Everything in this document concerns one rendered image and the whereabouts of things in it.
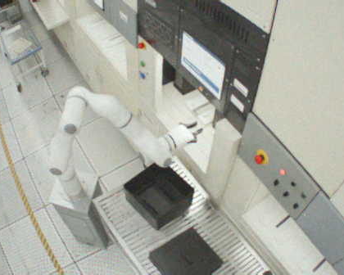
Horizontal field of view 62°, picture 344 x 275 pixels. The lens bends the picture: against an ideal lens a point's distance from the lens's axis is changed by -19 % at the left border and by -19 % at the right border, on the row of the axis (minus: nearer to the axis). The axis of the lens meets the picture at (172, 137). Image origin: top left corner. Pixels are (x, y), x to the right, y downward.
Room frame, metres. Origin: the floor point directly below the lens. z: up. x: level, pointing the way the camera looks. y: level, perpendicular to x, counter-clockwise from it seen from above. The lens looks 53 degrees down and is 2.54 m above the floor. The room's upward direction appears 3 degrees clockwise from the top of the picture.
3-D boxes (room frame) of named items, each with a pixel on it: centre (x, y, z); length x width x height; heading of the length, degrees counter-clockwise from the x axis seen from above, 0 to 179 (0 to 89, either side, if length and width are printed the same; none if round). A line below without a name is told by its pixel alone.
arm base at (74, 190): (0.91, 0.59, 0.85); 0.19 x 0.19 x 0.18
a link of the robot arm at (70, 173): (0.94, 0.59, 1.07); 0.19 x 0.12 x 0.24; 3
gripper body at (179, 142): (1.02, -0.03, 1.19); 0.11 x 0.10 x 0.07; 127
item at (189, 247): (0.49, -0.11, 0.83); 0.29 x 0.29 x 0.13; 39
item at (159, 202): (0.88, 0.06, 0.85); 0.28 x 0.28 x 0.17; 45
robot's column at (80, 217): (0.91, 0.59, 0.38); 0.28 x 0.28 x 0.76; 82
